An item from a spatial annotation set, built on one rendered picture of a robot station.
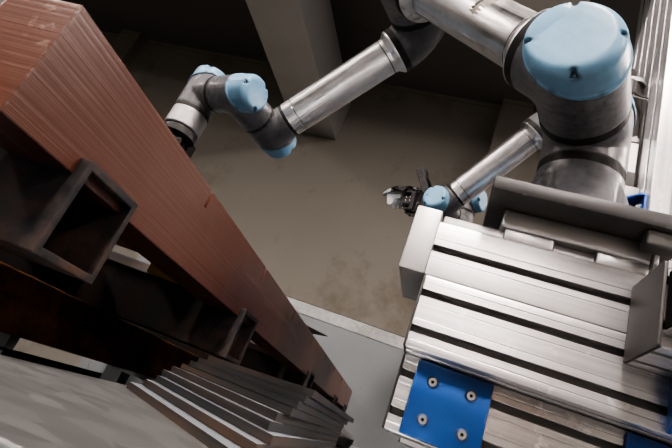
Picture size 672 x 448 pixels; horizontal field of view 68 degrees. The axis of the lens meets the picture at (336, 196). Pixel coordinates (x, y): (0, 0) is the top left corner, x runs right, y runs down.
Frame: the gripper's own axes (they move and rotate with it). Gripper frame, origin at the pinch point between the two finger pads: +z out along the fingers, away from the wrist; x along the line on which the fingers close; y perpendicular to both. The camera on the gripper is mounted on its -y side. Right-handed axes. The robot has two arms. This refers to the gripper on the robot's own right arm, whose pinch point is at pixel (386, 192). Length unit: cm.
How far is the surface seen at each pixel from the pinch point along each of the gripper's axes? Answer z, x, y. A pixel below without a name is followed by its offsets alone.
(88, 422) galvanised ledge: -81, -121, 62
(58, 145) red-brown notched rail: -72, -123, 53
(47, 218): -71, -122, 56
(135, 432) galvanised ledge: -80, -119, 62
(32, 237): -71, -122, 57
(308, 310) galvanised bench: 25, 7, 44
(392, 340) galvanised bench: -2, 22, 46
